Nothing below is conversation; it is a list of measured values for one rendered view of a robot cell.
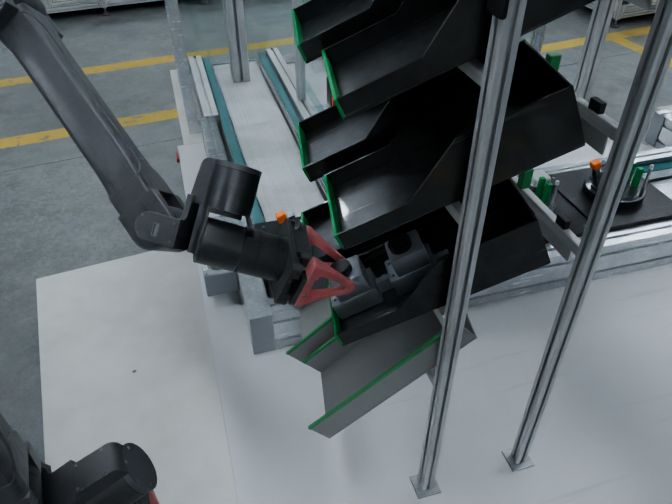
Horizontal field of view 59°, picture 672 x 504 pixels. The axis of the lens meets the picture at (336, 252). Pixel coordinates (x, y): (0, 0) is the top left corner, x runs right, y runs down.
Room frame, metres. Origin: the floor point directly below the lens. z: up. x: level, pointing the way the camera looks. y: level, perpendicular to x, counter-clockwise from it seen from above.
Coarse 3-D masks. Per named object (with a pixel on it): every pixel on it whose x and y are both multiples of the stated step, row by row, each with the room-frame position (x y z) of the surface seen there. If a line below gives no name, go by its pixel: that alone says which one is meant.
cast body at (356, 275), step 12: (336, 264) 0.59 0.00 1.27; (348, 264) 0.58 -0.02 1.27; (360, 264) 0.59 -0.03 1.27; (348, 276) 0.57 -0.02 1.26; (360, 276) 0.57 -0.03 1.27; (372, 276) 0.59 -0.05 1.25; (384, 276) 0.59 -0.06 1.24; (360, 288) 0.57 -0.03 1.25; (372, 288) 0.57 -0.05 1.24; (384, 288) 0.59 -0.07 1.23; (336, 300) 0.57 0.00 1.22; (348, 300) 0.56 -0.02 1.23; (360, 300) 0.57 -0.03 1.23; (372, 300) 0.57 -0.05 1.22; (336, 312) 0.56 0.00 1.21; (348, 312) 0.56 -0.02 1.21
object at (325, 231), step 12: (324, 204) 0.79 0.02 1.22; (312, 216) 0.79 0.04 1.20; (324, 216) 0.79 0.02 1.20; (324, 228) 0.76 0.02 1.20; (336, 240) 0.72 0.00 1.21; (372, 240) 0.67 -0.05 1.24; (384, 240) 0.68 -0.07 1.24; (312, 252) 0.71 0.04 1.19; (324, 252) 0.70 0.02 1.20; (348, 252) 0.67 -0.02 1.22; (360, 252) 0.67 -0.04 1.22
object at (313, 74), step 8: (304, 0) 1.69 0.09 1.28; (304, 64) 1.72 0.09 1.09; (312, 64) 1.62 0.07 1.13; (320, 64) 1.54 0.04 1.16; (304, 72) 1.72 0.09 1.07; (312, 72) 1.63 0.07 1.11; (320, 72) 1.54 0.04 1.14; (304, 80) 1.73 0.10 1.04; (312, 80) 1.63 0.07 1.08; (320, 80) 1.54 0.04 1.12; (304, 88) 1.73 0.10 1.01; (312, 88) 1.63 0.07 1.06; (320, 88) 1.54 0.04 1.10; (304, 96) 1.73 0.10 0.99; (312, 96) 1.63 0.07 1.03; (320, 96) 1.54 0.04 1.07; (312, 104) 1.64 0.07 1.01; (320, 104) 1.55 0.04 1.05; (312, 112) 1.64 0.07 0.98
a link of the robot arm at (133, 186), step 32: (0, 0) 0.76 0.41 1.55; (0, 32) 0.76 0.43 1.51; (32, 32) 0.76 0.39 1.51; (32, 64) 0.73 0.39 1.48; (64, 64) 0.73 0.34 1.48; (64, 96) 0.70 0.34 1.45; (96, 96) 0.71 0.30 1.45; (96, 128) 0.66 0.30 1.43; (96, 160) 0.64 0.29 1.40; (128, 160) 0.63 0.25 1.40; (128, 192) 0.59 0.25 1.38; (160, 192) 0.61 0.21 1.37; (128, 224) 0.57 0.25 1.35
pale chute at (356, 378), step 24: (432, 312) 0.62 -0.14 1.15; (384, 336) 0.63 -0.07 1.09; (408, 336) 0.60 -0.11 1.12; (432, 336) 0.58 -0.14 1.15; (312, 360) 0.64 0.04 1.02; (336, 360) 0.64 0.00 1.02; (360, 360) 0.61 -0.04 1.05; (384, 360) 0.59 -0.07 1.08; (408, 360) 0.53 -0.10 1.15; (432, 360) 0.53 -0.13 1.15; (336, 384) 0.60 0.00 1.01; (360, 384) 0.57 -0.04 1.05; (384, 384) 0.52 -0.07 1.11; (408, 384) 0.53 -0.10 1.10; (336, 408) 0.52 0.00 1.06; (360, 408) 0.52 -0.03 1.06; (336, 432) 0.52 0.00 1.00
